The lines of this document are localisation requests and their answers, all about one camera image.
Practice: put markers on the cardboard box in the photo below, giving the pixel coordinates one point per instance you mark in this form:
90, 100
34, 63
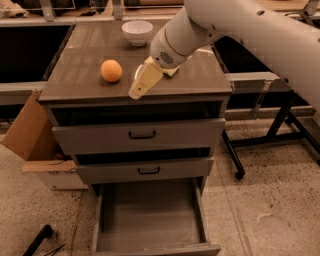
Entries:
30, 137

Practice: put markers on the white ceramic bowl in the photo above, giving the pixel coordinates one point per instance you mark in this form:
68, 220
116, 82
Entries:
137, 32

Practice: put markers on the grey drawer cabinet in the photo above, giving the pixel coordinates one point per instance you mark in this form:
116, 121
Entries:
77, 95

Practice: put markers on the yellow sponge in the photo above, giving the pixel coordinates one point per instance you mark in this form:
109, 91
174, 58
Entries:
170, 72

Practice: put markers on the middle drawer with handle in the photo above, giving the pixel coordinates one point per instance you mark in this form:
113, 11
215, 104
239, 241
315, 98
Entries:
150, 170

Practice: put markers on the black side table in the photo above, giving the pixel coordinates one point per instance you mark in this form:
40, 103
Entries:
284, 115

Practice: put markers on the open bottom drawer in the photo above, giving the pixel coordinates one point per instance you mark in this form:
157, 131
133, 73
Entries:
151, 218

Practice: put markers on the orange fruit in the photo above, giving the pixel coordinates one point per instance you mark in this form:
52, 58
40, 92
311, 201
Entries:
111, 71

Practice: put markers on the top drawer with handle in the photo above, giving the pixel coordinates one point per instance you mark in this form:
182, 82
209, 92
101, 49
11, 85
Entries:
133, 137

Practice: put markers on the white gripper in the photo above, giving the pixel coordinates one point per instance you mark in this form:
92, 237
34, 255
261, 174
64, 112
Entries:
162, 50

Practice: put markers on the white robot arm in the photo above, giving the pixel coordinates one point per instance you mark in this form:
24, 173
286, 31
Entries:
289, 48

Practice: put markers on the drawer with handle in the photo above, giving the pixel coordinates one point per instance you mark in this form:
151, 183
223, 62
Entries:
150, 170
133, 137

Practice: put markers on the black bar on floor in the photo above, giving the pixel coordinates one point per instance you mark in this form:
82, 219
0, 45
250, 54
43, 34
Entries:
45, 233

